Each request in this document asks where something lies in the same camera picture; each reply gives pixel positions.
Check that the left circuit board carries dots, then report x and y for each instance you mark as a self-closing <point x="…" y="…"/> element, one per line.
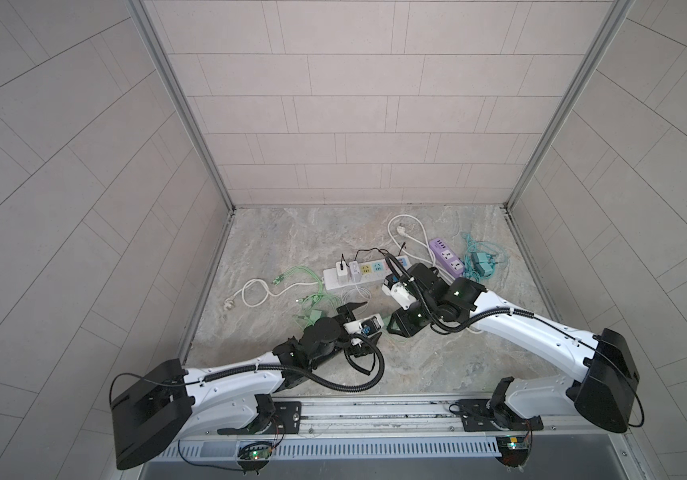
<point x="257" y="451"/>

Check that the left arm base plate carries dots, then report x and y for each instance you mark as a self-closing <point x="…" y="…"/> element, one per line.
<point x="284" y="417"/>

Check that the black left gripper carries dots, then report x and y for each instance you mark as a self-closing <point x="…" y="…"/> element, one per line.
<point x="343" y="317"/>

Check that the circuit board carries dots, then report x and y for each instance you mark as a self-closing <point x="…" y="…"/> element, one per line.
<point x="257" y="451"/>
<point x="514" y="451"/>

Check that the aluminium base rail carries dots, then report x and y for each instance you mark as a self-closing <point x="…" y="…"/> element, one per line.
<point x="379" y="414"/>

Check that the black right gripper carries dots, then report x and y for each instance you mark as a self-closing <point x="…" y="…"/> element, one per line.
<point x="402" y="328"/>

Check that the teal charger lower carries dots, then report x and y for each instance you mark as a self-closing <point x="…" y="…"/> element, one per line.
<point x="484" y="270"/>

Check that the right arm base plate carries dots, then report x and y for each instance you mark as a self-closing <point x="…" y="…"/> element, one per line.
<point x="476" y="415"/>

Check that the right circuit board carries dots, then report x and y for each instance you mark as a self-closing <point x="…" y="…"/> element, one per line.
<point x="514" y="451"/>

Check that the white square charger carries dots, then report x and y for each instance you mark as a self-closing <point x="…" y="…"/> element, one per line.
<point x="355" y="271"/>

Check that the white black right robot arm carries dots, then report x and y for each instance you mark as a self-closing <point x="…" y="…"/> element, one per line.
<point x="597" y="376"/>

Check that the teal charger upper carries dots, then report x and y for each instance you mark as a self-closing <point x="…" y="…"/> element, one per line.
<point x="480" y="257"/>

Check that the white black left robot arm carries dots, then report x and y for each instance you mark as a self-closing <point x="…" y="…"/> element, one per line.
<point x="262" y="375"/>

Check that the white multicolour power strip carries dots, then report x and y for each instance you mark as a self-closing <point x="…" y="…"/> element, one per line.
<point x="373" y="272"/>

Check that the teal charger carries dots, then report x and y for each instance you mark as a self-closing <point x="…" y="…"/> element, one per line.
<point x="480" y="257"/>
<point x="484" y="270"/>

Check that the white cube charger black plug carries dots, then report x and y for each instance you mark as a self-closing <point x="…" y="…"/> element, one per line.
<point x="342" y="272"/>

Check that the purple power strip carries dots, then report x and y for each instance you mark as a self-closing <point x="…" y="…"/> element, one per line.
<point x="448" y="260"/>

